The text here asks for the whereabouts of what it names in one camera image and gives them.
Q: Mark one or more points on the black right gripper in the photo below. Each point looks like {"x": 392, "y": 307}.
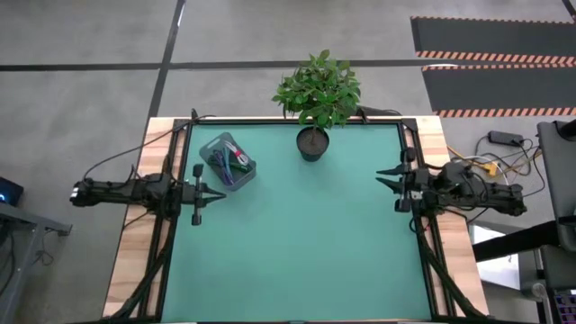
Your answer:
{"x": 414, "y": 182}

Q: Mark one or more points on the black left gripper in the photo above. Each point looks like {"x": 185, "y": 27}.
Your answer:
{"x": 197, "y": 195}

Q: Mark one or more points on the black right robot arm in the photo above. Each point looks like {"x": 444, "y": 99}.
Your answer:
{"x": 477, "y": 193}

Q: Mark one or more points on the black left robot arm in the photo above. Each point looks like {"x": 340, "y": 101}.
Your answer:
{"x": 130, "y": 193}

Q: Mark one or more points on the grey translucent plastic basket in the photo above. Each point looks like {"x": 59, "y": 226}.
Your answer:
{"x": 204, "y": 150}

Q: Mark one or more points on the black plant pot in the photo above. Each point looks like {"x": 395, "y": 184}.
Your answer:
{"x": 312, "y": 150}

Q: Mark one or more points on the green leafy plant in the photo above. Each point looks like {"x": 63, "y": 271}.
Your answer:
{"x": 321, "y": 92}

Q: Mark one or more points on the green table mat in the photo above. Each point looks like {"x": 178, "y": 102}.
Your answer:
{"x": 292, "y": 283}

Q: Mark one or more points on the black power adapter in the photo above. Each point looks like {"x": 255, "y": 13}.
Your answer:
{"x": 505, "y": 137}

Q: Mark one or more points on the black hazard-striped floor mat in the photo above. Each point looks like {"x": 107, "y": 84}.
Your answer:
{"x": 495, "y": 87}
{"x": 490, "y": 36}

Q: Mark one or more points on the black stand bar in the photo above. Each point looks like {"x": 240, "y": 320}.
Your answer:
{"x": 513, "y": 243}

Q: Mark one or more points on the grey monitor back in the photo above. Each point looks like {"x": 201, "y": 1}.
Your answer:
{"x": 560, "y": 180}

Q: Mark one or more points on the grey side table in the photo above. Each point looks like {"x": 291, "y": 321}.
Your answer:
{"x": 27, "y": 225}

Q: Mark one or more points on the black device with blue light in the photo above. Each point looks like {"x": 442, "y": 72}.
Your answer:
{"x": 9, "y": 191}

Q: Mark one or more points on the blue parts bins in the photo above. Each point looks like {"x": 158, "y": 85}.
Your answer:
{"x": 566, "y": 306}

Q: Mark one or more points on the black aluminium table frame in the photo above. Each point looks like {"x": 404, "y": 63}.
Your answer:
{"x": 252, "y": 120}

